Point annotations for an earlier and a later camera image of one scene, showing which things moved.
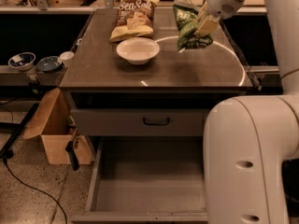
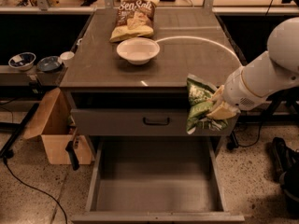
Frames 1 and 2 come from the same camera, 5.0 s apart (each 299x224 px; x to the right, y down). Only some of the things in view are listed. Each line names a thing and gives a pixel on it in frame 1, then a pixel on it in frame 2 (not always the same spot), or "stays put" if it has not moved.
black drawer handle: x=155 y=124 stays put
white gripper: x=221 y=3 to x=237 y=90
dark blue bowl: x=48 y=63 stays put
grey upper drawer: x=138 y=122 stays put
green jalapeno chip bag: x=186 y=21 to x=200 y=94
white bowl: x=137 y=50 stays put
